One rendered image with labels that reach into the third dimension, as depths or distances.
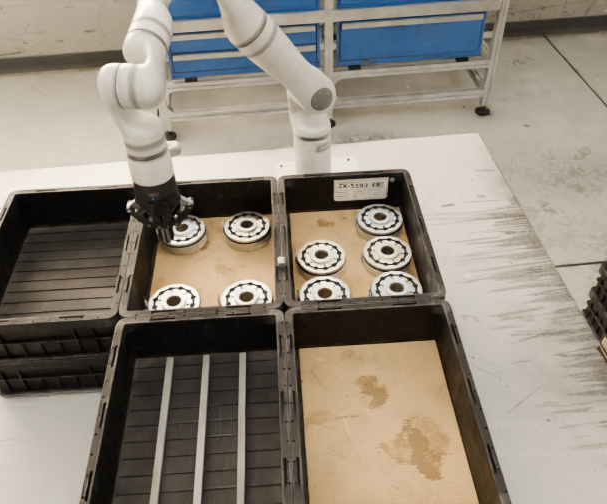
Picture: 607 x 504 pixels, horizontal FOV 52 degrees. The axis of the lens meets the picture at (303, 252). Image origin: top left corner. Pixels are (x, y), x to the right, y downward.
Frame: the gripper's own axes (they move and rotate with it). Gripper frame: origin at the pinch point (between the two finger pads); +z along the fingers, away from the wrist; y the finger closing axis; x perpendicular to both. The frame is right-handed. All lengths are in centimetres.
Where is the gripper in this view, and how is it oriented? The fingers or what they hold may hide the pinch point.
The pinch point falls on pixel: (166, 233)
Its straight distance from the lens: 123.4
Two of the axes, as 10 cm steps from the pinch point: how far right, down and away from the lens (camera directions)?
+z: 0.3, 7.3, 6.9
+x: -0.6, -6.9, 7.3
